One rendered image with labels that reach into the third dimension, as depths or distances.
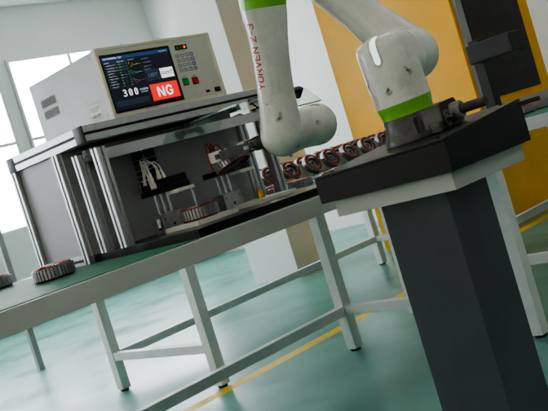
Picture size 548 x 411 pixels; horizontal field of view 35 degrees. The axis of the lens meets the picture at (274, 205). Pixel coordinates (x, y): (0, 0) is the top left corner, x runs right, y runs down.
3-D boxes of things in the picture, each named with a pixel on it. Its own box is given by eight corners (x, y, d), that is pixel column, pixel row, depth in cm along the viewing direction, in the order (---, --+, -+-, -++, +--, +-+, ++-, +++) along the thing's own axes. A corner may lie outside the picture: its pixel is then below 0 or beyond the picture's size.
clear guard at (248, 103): (321, 100, 261) (315, 81, 261) (266, 114, 245) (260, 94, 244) (249, 126, 285) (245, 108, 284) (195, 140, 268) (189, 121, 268)
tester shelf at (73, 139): (261, 101, 280) (257, 87, 280) (85, 142, 233) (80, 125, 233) (179, 133, 312) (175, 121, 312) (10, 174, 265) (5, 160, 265)
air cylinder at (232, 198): (245, 205, 271) (240, 188, 270) (227, 211, 265) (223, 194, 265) (235, 208, 274) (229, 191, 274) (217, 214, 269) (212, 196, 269)
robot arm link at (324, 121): (351, 135, 225) (338, 95, 225) (320, 146, 217) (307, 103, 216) (311, 147, 235) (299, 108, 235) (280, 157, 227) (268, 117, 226)
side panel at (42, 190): (99, 261, 248) (64, 152, 247) (90, 264, 246) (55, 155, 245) (50, 272, 268) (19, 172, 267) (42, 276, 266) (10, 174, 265)
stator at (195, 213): (228, 209, 242) (224, 196, 242) (196, 220, 235) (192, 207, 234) (205, 215, 250) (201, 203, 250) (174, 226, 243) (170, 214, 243)
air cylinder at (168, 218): (187, 225, 254) (181, 207, 254) (166, 232, 249) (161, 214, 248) (176, 228, 257) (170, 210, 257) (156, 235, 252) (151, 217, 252)
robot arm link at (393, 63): (445, 97, 205) (417, 20, 203) (425, 108, 191) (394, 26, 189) (395, 116, 211) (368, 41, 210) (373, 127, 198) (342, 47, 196)
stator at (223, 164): (258, 151, 250) (251, 140, 250) (232, 161, 242) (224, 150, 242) (238, 170, 258) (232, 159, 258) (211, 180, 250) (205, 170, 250)
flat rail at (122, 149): (261, 119, 278) (258, 110, 278) (102, 160, 235) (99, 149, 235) (258, 121, 279) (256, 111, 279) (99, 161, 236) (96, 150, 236)
